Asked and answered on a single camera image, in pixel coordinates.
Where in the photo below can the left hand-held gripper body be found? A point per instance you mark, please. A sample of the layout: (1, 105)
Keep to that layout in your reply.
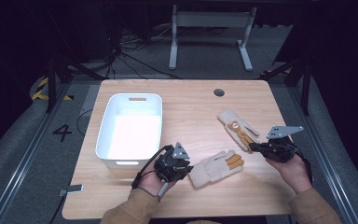
(169, 165)

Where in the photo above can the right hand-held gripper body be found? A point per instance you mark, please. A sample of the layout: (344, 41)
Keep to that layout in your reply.
(281, 149)

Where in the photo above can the beige glove with orange fingers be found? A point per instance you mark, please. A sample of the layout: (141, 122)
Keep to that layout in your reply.
(213, 169)

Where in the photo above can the beige glove with bear figure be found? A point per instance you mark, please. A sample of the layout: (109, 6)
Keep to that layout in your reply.
(237, 129)

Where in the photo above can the white plastic bin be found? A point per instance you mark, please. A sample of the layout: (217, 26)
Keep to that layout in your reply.
(130, 133)

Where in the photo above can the person's right hand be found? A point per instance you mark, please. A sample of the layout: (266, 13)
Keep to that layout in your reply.
(292, 172)

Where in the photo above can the person's left hand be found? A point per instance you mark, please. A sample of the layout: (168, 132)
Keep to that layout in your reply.
(150, 185)

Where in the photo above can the black metal stand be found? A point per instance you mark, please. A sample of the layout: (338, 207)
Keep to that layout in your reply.
(305, 84)
(52, 84)

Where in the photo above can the yellow black hazard tape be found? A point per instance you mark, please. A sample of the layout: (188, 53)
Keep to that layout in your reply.
(40, 90)

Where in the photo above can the aluminium floor rail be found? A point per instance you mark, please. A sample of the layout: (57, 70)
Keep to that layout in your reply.
(323, 149)
(28, 149)

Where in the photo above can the metal clamp bracket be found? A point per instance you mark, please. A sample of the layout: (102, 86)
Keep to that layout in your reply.
(73, 188)

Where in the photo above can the grey metal desk frame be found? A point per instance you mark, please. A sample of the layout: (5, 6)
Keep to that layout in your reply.
(211, 20)

